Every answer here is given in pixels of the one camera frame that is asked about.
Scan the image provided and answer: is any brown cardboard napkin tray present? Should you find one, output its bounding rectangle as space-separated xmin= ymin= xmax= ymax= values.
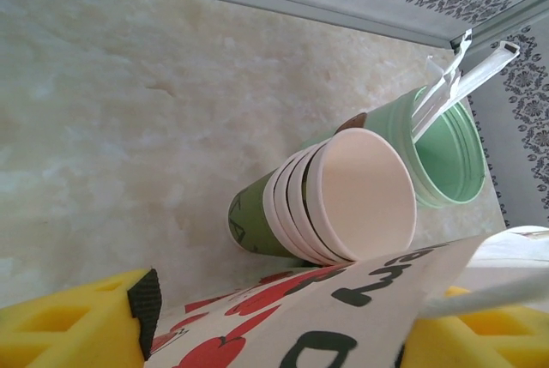
xmin=337 ymin=113 xmax=370 ymax=133

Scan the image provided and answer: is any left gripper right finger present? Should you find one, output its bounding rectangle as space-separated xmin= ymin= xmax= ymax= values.
xmin=402 ymin=284 xmax=549 ymax=368

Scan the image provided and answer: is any light green straw holder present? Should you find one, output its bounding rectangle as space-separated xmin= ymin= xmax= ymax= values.
xmin=299 ymin=87 xmax=488 ymax=209

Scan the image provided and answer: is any red white paper bag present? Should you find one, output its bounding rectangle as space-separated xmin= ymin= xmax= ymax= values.
xmin=149 ymin=225 xmax=549 ymax=368

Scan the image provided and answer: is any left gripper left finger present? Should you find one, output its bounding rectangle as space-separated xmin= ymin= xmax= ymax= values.
xmin=0 ymin=268 xmax=166 ymax=368

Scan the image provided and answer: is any green paper cup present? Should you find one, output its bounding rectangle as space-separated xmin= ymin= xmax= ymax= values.
xmin=286 ymin=144 xmax=344 ymax=266
xmin=274 ymin=151 xmax=331 ymax=264
xmin=306 ymin=127 xmax=418 ymax=262
xmin=226 ymin=138 xmax=327 ymax=260

